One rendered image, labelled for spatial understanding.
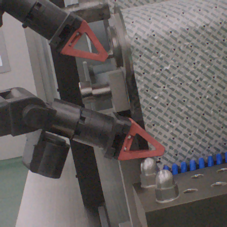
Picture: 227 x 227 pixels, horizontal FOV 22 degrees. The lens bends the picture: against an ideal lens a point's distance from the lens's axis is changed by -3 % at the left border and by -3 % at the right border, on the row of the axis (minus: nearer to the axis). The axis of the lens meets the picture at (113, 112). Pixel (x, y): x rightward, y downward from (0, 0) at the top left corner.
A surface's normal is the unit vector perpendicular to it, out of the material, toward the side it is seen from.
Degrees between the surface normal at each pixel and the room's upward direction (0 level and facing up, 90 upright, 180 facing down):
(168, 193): 90
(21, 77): 90
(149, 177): 90
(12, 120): 104
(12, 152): 90
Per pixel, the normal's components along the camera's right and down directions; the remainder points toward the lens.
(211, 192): -0.19, -0.97
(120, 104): 0.08, 0.13
